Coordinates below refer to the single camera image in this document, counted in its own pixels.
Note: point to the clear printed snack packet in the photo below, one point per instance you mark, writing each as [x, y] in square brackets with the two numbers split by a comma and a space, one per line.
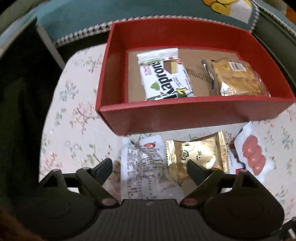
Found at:
[144, 171]

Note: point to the clear bag yellow crackers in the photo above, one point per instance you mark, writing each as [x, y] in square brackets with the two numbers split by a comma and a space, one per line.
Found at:
[229, 77]

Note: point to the teal lion sofa cover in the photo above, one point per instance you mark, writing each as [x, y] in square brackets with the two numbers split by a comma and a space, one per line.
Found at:
[68, 21]

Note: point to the gold foil snack packet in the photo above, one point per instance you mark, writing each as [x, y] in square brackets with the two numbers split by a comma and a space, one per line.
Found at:
[208, 152]

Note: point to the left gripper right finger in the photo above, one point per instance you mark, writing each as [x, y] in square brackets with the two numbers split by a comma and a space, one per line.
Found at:
[206, 181]

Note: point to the pink sausage packet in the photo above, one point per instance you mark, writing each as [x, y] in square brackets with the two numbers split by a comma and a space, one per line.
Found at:
[252, 152]

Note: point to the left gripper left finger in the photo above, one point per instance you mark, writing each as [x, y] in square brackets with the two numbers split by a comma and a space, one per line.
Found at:
[92, 179]

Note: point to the white Kapron wafer packet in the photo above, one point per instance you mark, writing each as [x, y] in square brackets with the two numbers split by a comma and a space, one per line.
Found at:
[163, 75]

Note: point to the floral tablecloth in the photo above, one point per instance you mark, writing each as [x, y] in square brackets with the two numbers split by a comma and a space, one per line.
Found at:
[74, 136]

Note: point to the red cardboard box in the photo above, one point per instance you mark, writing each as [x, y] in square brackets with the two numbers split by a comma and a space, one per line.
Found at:
[121, 99]

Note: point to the red yellow snack packet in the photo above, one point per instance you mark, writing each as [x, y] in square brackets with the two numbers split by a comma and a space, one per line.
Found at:
[233, 161]

